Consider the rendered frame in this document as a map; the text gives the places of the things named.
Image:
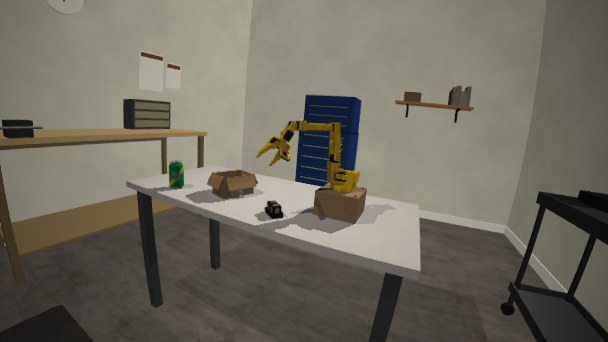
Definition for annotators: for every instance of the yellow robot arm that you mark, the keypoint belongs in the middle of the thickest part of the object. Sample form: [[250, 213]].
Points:
[[344, 178]]

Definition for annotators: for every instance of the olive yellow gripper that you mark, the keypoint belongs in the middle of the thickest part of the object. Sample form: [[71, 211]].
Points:
[[273, 143]]

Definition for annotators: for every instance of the green drink can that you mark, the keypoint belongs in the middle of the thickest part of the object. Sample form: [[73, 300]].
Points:
[[176, 174]]

